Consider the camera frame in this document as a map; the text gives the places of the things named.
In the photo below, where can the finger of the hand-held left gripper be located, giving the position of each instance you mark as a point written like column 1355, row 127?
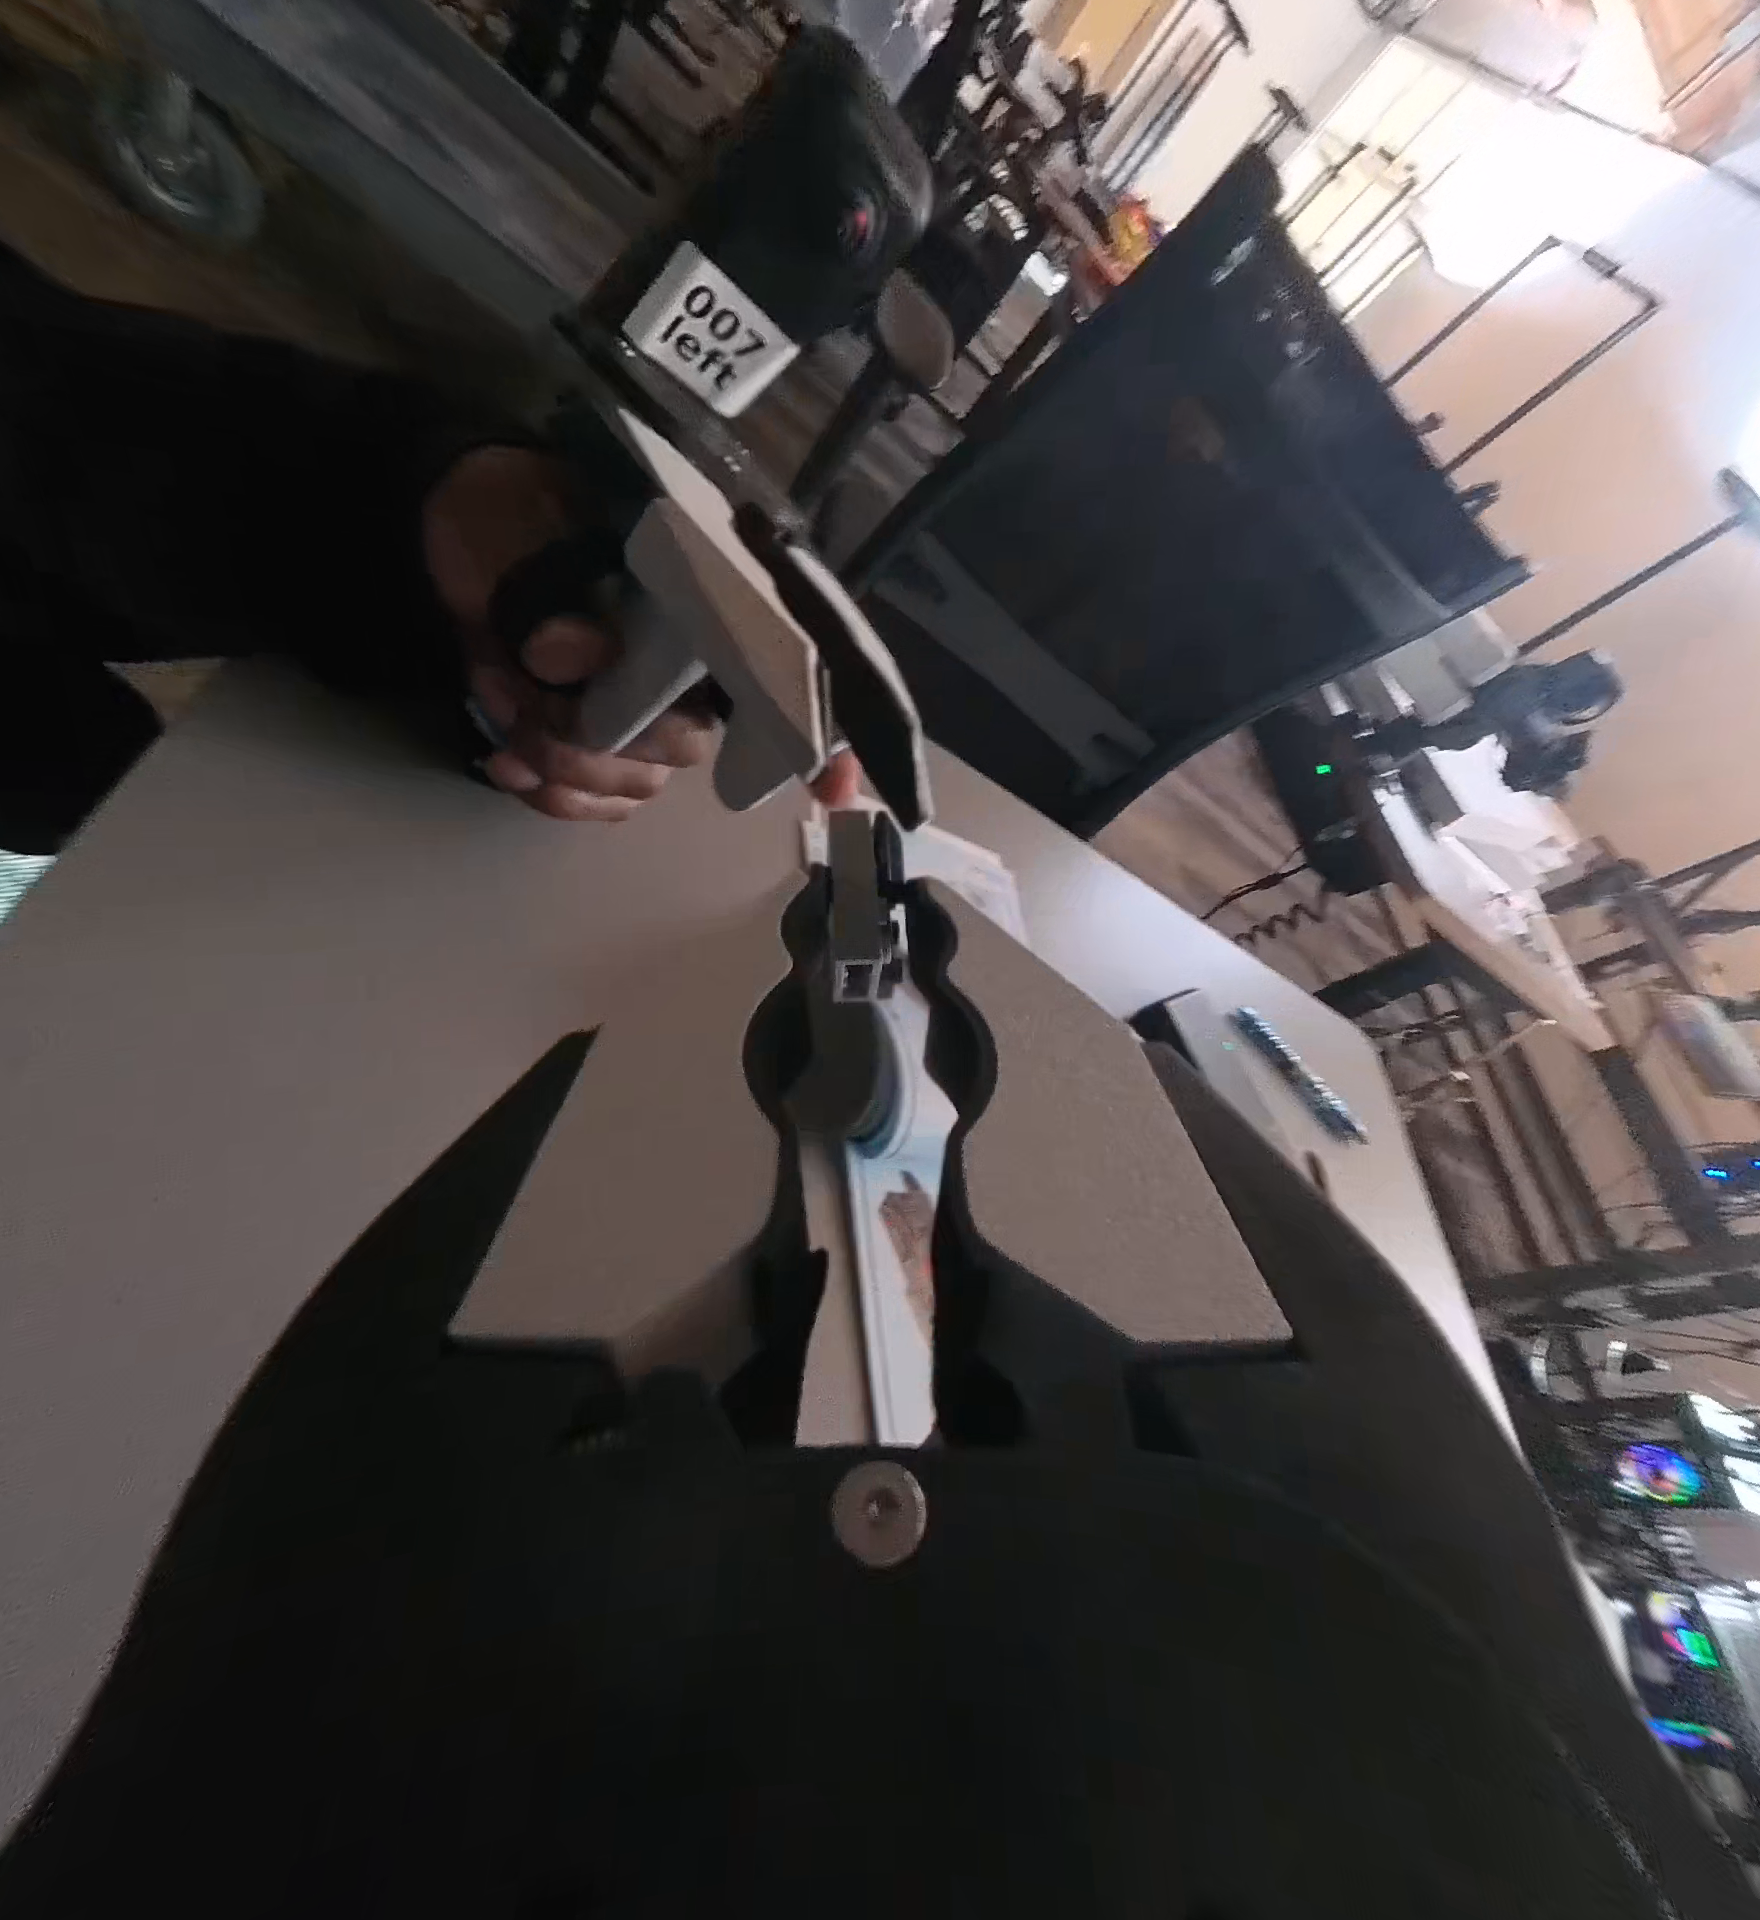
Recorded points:
column 730, row 646
column 865, row 690

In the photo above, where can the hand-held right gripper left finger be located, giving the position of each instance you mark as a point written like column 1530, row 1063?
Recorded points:
column 626, row 1201

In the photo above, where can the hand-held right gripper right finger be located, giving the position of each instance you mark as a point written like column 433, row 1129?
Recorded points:
column 1119, row 1184

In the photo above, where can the grey toy brick assembly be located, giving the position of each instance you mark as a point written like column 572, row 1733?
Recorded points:
column 857, row 899

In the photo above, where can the person's left forearm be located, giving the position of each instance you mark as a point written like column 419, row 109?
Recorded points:
column 191, row 481

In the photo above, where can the brown desk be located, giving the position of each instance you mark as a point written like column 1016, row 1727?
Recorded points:
column 294, row 974

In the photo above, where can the person's left hand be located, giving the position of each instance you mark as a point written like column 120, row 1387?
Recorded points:
column 551, row 751

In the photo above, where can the black power bank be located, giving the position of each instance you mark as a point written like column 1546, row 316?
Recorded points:
column 1225, row 1080

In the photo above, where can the blue pen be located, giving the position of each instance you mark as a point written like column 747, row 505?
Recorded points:
column 1301, row 1080

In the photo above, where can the toy instruction booklet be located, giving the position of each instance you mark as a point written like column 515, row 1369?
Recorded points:
column 895, row 1245

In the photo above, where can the black mesh office chair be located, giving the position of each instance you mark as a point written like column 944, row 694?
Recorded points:
column 1196, row 494

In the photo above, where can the computer with rainbow fans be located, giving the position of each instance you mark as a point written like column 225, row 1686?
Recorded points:
column 1659, row 1473

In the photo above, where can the person's black jacket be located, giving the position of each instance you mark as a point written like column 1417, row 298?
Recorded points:
column 24, row 751

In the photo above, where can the black floor lamp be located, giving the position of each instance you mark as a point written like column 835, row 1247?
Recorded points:
column 1746, row 506

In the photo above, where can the black robot arm with camera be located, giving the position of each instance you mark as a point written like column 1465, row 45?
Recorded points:
column 1562, row 721

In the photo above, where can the black metal frame stand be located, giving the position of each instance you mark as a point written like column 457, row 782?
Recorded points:
column 1540, row 323

